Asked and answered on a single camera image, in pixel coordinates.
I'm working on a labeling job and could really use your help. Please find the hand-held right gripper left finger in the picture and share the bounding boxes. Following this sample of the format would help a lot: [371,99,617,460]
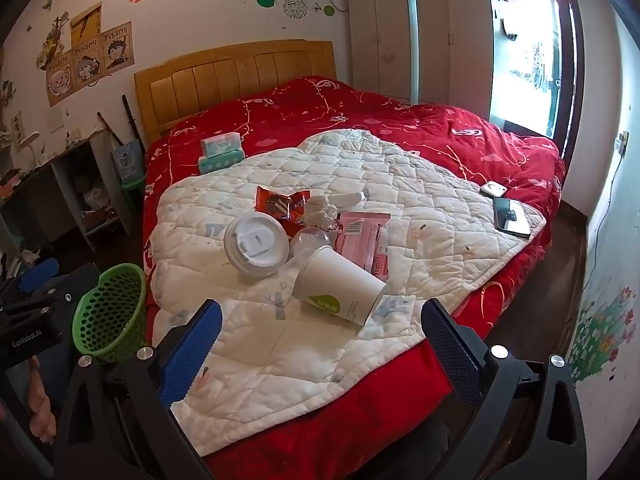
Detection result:
[52,299,223,480]

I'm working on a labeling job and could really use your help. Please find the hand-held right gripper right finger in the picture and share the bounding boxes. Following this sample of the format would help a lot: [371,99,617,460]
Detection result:
[420,297,588,480]

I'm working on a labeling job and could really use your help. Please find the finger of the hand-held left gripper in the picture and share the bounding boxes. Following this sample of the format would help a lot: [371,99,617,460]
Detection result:
[7,257,61,295]
[20,261,102,318]

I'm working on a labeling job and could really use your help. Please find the green plastic mesh basket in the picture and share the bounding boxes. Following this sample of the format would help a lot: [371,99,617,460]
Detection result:
[72,263,149,364]

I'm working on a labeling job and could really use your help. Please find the white plastic cup lid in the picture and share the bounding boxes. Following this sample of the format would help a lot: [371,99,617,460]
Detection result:
[224,211,291,279]

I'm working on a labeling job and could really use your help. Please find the white paper cup green label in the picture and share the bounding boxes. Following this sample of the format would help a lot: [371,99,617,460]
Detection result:
[292,246,387,327]

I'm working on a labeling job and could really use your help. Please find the pink snack packet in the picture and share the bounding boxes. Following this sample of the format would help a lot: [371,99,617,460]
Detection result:
[334,211,392,282]

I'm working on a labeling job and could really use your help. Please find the clear plastic dome lid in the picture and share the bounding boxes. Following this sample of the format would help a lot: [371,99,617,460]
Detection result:
[290,226,335,266]

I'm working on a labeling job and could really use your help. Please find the red snack wrapper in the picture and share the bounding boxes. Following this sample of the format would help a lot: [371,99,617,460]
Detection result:
[255,186,312,226]

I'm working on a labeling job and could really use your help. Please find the white plastic wrap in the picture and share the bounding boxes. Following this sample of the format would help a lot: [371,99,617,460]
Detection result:
[327,189,369,212]

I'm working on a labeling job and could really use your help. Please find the white tissue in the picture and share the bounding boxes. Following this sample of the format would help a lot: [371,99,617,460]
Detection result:
[306,196,342,233]

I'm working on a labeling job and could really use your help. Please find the person's left hand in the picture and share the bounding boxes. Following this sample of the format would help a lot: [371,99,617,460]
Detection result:
[26,357,58,443]

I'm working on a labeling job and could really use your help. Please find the white desk with shelves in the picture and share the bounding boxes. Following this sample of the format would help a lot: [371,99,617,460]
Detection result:
[0,127,134,255]

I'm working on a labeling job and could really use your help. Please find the white desk lamp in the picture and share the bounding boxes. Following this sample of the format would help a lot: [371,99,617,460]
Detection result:
[9,131,42,172]

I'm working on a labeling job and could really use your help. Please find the blue paper bag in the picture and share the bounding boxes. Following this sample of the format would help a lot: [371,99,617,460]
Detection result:
[111,141,147,184]

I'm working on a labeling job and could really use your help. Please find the black smartphone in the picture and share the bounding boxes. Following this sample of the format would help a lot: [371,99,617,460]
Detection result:
[493,196,532,239]

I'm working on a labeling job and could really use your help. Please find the brown wooden stick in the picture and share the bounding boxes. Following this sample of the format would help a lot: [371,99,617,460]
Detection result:
[97,112,124,144]

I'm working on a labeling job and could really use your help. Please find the dark long sword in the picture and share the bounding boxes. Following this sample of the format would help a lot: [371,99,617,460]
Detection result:
[122,94,149,157]

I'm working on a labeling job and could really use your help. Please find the teal tissue pack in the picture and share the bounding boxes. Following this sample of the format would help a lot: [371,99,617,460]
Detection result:
[197,150,246,176]

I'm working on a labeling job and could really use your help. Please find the white quilted mat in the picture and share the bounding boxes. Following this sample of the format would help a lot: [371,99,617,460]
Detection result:
[149,129,547,458]

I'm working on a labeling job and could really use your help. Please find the white tissue pack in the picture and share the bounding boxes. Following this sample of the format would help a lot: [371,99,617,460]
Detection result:
[200,132,243,157]

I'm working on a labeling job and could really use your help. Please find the red printed blanket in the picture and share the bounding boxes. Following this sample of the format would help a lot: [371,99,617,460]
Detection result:
[142,76,567,480]

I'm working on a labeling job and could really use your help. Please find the wooden bed headboard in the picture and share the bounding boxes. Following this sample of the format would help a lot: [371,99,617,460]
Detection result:
[134,40,337,147]

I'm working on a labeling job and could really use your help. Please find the dark framed window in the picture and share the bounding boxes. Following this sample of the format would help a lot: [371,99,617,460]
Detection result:
[487,0,587,163]

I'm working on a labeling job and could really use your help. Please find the white wardrobe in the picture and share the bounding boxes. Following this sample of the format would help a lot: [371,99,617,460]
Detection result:
[347,0,496,122]

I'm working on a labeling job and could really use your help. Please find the flower wall decal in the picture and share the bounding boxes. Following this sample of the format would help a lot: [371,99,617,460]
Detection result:
[567,286,640,382]

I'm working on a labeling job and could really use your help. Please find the thin wall cable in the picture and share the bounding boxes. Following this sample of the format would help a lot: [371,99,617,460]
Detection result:
[581,152,625,288]

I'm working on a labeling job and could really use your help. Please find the wall poster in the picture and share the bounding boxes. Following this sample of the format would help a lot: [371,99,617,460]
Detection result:
[46,2,136,107]

